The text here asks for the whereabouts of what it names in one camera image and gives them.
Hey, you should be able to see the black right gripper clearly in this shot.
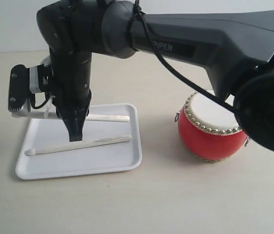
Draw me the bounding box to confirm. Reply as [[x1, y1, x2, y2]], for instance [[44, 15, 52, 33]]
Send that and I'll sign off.
[[49, 48, 92, 142]]

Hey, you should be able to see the white drumstick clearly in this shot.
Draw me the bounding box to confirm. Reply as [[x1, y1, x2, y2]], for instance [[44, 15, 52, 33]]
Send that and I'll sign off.
[[25, 135, 132, 156], [32, 112, 130, 122]]

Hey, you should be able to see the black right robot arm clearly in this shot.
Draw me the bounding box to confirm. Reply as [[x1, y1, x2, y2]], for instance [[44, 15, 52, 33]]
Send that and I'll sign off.
[[37, 0, 274, 151]]

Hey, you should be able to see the small red drum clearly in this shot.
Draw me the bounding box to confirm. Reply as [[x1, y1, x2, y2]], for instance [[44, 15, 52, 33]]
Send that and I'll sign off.
[[175, 92, 250, 162]]

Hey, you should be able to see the white rectangular plastic tray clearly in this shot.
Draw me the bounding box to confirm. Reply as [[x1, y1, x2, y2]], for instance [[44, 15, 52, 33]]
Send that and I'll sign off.
[[16, 103, 142, 180]]

